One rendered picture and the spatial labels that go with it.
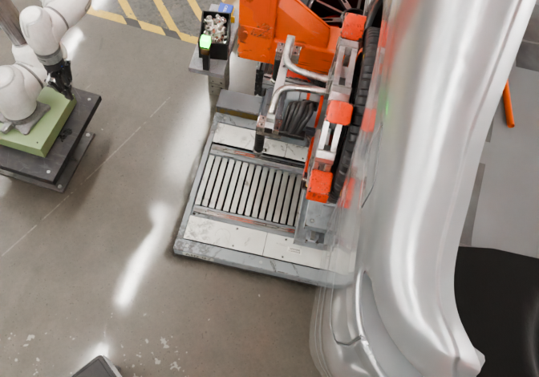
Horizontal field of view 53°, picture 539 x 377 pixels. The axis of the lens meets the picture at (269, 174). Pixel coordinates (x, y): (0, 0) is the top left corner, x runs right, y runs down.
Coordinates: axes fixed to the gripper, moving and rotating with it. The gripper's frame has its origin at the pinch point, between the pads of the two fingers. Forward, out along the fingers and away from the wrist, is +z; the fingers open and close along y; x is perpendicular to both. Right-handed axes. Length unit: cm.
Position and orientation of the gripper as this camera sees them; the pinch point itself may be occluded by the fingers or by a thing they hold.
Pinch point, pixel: (67, 92)
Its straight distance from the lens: 226.9
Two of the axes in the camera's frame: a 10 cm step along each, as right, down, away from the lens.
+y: -4.5, 7.7, -4.6
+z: -0.4, 4.9, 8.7
